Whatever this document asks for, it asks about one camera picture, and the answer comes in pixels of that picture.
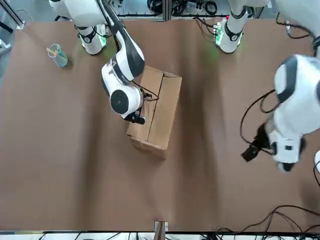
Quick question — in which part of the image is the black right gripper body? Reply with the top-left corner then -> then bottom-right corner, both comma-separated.
129,113 -> 147,125

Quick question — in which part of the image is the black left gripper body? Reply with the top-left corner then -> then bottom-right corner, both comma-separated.
253,123 -> 272,151

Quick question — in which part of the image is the brown cardboard box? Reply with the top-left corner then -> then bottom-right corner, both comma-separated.
126,65 -> 183,161

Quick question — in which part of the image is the white rounded device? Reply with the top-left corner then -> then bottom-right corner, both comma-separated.
313,149 -> 320,174

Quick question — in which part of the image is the clear green-tinted plastic cup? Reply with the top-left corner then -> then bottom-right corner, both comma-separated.
46,43 -> 69,69

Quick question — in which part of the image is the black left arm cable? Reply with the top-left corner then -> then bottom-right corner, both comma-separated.
239,11 -> 320,145

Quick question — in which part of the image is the aluminium mount bracket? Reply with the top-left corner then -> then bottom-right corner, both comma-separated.
153,220 -> 169,240

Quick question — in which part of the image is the aluminium frame post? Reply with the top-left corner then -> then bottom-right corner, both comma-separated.
161,0 -> 173,21

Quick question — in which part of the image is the black cable bundle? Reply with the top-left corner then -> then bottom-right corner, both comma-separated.
172,0 -> 219,18

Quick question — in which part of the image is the white cable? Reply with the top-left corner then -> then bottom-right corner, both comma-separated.
14,9 -> 35,25

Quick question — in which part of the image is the aluminium frame rail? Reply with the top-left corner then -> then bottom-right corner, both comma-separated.
0,0 -> 26,33

